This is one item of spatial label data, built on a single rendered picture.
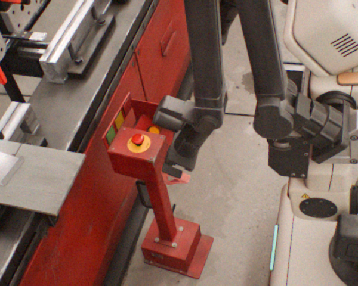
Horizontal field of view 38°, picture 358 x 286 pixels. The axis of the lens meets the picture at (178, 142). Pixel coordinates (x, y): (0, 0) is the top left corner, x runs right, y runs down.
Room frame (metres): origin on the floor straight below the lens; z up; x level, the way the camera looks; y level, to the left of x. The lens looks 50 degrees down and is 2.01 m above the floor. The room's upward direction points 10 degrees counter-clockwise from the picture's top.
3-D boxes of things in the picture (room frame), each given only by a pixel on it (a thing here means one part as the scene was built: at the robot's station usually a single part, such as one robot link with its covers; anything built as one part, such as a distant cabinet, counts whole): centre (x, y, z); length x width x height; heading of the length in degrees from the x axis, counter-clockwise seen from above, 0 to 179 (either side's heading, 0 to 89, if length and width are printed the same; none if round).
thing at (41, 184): (0.82, 0.39, 1.00); 0.26 x 0.18 x 0.01; 66
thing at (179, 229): (1.08, 0.11, 0.13); 0.10 x 0.10 x 0.01; 61
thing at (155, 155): (1.08, 0.11, 0.75); 0.20 x 0.16 x 0.18; 151
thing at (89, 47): (1.41, 0.23, 0.89); 0.30 x 0.05 x 0.03; 156
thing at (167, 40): (1.75, -0.04, 0.59); 0.15 x 0.02 x 0.07; 156
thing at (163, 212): (1.08, 0.11, 0.39); 0.05 x 0.05 x 0.54; 61
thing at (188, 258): (1.07, 0.08, 0.06); 0.25 x 0.20 x 0.12; 61
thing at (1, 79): (1.00, 0.41, 1.20); 0.04 x 0.02 x 0.10; 66
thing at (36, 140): (0.90, 0.46, 0.89); 0.30 x 0.05 x 0.03; 156
